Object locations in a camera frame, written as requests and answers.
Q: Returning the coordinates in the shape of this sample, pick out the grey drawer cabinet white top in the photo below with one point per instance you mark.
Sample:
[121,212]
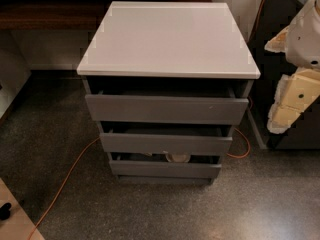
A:
[182,49]

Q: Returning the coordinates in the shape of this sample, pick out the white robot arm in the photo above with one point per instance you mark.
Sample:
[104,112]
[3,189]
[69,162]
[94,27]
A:
[300,42]

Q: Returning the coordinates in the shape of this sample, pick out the grey bottom drawer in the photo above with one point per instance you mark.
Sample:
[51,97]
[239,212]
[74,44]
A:
[130,164]

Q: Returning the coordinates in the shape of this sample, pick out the light wooden board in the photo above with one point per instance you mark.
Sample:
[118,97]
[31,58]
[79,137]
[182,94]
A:
[18,226]

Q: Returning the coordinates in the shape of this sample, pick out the dark wooden shelf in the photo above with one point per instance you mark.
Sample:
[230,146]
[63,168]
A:
[58,14]

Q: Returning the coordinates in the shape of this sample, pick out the grey top drawer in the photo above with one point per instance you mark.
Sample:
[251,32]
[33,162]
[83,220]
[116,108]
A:
[166,109]

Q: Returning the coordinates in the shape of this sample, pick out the black cabinet on right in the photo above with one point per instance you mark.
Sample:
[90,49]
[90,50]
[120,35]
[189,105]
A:
[272,17]

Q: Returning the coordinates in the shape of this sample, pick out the white bowl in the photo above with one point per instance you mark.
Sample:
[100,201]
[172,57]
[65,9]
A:
[178,158]

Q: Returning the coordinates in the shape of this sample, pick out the brown snack bag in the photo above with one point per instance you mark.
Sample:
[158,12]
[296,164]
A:
[145,154]

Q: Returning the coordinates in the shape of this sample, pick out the grey middle drawer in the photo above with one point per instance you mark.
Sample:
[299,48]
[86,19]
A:
[173,140]

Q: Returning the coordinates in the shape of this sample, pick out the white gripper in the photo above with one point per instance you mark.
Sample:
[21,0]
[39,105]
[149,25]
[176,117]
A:
[305,47]

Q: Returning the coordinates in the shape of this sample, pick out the black knob on wood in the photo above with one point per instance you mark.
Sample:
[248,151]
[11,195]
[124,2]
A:
[5,211]

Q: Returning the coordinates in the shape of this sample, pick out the grey drawer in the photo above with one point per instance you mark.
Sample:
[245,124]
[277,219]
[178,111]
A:
[166,109]
[130,164]
[173,140]

